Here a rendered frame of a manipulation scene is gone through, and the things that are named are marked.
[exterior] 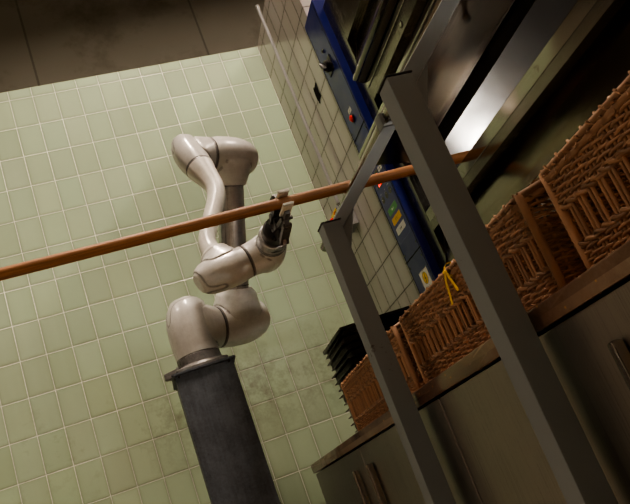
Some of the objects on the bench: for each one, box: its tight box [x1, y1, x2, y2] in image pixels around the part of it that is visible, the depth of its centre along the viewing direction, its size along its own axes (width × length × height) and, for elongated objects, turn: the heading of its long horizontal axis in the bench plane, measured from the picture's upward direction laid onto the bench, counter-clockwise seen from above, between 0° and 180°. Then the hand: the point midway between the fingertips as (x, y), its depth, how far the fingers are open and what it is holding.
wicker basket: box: [399, 144, 630, 384], centre depth 127 cm, size 49×56×28 cm
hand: (284, 202), depth 189 cm, fingers closed on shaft, 3 cm apart
